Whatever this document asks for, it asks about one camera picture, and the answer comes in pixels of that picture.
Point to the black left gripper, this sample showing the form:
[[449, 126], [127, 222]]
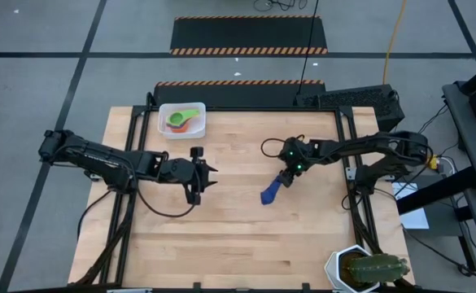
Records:
[[180, 173]]

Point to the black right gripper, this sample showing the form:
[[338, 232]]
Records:
[[298, 156]]

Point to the indigo measuring cup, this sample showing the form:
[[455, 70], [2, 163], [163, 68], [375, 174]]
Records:
[[268, 197]]

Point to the orange measuring cup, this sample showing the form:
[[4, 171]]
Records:
[[182, 129]]

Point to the green measuring cup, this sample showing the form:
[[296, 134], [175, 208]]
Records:
[[176, 119]]

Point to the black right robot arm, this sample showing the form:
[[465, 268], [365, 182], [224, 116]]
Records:
[[363, 146]]

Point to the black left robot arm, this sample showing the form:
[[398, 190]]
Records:
[[99, 156]]

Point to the white plastic basket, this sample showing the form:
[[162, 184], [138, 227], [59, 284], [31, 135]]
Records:
[[195, 133]]

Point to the white hexagonal plant pot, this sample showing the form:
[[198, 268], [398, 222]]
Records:
[[332, 268]]

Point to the black perforated computer case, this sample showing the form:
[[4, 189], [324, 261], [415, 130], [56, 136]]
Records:
[[355, 99]]

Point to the black edge clamp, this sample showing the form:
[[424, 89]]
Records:
[[305, 286], [197, 286]]

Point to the green cactus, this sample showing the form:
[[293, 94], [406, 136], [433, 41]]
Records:
[[376, 268]]

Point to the white paper sheet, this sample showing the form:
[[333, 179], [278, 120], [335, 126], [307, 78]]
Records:
[[414, 219]]

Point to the white metal strip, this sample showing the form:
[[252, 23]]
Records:
[[129, 291]]

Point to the yellow plug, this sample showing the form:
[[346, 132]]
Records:
[[435, 163]]

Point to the grey desk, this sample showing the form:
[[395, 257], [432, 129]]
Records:
[[473, 142]]

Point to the black aluminium table frame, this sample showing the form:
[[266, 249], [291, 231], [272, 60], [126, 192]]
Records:
[[241, 109]]

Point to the black desk leg frame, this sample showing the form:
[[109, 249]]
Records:
[[437, 191]]

